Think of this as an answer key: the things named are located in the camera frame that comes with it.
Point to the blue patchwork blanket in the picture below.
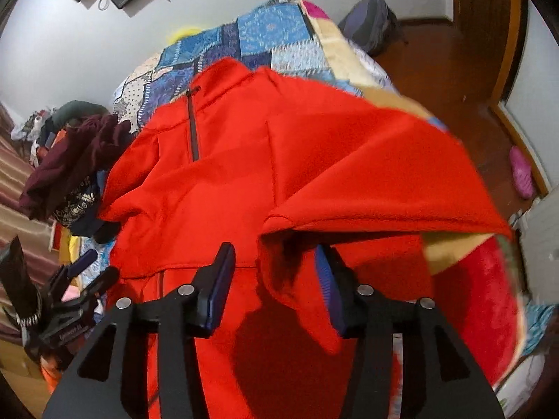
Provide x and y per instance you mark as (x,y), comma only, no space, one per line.
(270,30)

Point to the yellow foam tube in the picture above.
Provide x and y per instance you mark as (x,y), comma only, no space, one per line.
(185,34)

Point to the grey purple backpack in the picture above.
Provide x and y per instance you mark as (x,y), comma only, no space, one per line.
(369,19)

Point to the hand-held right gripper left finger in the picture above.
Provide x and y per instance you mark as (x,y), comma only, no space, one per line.
(218,297)

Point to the maroon garment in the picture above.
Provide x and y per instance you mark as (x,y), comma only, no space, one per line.
(74,157)

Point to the striped brown curtain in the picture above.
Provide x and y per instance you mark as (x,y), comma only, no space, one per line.
(17,192)

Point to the dark patterned cloth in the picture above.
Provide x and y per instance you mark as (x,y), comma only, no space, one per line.
(76,205)

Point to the pink slipper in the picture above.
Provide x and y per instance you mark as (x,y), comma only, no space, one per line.
(522,174)

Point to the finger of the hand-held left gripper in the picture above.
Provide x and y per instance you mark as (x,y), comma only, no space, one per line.
(83,259)
(102,280)

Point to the grey green cushion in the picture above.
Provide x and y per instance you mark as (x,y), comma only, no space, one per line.
(78,111)

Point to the red jacket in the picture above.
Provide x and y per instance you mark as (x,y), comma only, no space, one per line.
(262,161)

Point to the red fleece blanket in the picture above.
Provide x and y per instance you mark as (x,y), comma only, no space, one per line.
(480,305)

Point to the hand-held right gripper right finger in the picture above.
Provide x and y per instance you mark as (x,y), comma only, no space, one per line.
(325,290)

